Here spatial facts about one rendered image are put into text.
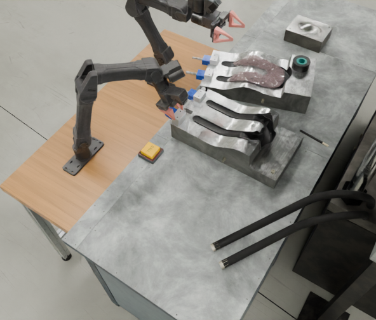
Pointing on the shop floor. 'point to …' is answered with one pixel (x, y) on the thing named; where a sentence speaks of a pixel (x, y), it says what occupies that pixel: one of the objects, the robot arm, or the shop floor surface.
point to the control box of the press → (346, 294)
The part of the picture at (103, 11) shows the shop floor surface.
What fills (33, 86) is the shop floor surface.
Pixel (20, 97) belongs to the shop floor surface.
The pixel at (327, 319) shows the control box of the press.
